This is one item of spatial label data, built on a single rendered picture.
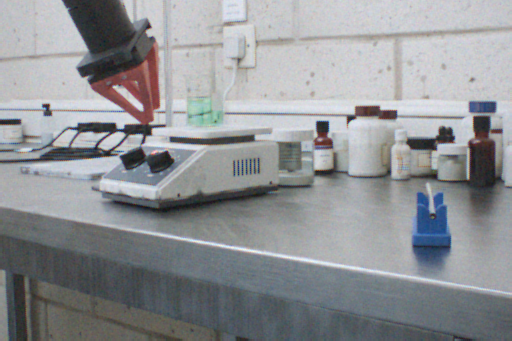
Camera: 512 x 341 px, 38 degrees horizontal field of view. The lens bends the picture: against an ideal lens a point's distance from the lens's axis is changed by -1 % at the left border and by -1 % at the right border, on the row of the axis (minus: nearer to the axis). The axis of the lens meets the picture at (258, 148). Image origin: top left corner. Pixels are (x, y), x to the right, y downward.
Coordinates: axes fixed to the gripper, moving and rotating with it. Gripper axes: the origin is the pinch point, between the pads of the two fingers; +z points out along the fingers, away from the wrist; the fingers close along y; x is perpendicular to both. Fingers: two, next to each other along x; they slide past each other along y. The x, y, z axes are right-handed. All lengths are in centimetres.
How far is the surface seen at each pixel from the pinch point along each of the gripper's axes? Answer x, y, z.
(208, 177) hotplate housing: -2.9, -0.2, 10.6
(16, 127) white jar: 76, 90, 25
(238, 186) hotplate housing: -4.8, 2.5, 14.4
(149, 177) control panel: 2.9, -2.5, 7.1
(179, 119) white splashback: 24, 66, 28
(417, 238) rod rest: -26.8, -22.5, 11.5
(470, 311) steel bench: -30.2, -35.7, 9.4
